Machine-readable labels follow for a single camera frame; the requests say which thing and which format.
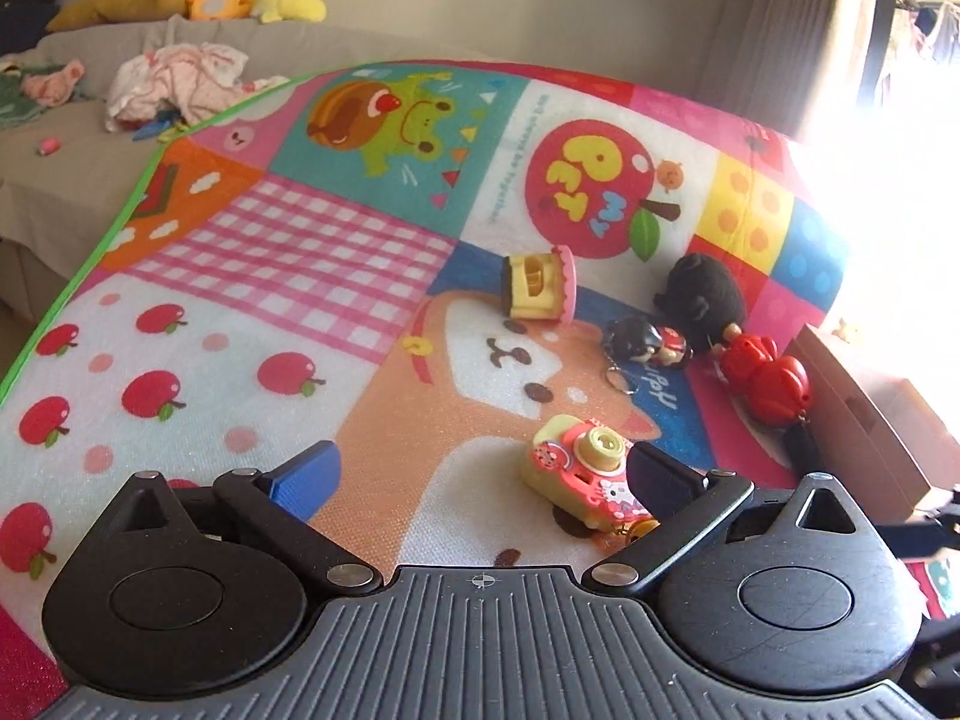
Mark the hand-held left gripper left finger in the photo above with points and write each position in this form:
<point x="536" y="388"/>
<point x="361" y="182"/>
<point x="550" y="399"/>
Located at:
<point x="301" y="481"/>

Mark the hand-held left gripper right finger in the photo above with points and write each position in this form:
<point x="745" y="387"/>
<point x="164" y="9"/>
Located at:
<point x="654" y="478"/>

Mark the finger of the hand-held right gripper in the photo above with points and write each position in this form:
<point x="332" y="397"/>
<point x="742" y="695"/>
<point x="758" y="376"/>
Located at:
<point x="921" y="536"/>

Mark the pink yellow toy camera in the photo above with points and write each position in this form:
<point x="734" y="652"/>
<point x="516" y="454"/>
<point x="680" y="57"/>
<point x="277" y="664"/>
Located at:
<point x="577" y="465"/>

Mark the pink cardboard box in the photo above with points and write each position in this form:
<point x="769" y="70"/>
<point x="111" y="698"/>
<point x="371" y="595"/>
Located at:
<point x="862" y="427"/>

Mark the red boxing glove toy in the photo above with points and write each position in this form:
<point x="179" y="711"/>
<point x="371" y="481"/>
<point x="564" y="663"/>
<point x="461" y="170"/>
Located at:
<point x="780" y="386"/>

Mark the black plush toy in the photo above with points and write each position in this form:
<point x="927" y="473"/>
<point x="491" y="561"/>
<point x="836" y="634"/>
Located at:
<point x="705" y="300"/>

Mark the yellow pink cake toy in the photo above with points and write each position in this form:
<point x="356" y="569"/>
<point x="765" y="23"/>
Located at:
<point x="536" y="286"/>

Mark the small yellow figure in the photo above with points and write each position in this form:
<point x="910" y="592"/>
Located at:
<point x="847" y="330"/>

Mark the colourful cartoon printed play mat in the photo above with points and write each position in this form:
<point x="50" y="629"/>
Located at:
<point x="300" y="240"/>

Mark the grey sofa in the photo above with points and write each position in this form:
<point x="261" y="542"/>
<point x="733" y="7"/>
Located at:
<point x="75" y="195"/>

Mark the small blue item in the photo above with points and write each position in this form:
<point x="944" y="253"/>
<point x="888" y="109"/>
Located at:
<point x="155" y="126"/>

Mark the pink white clothes pile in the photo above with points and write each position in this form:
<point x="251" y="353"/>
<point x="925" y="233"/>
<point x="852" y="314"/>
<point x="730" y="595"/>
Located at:
<point x="180" y="82"/>

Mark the small pink object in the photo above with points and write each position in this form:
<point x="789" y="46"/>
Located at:
<point x="49" y="146"/>

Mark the beige curtain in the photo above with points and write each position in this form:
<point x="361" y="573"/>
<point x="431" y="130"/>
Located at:
<point x="787" y="30"/>

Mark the pink crumpled garment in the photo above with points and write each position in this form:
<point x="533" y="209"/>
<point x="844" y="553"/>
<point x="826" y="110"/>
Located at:
<point x="52" y="82"/>

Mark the green cloth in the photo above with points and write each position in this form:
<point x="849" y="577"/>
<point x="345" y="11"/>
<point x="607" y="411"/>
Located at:
<point x="15" y="101"/>

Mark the yellow banana pillow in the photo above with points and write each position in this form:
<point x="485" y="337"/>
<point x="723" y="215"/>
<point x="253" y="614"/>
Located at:
<point x="120" y="7"/>

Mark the dark cloth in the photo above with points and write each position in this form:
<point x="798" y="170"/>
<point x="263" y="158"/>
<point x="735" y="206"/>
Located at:
<point x="22" y="30"/>

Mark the dark window frame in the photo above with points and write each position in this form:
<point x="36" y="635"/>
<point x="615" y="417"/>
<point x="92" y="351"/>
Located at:
<point x="877" y="15"/>

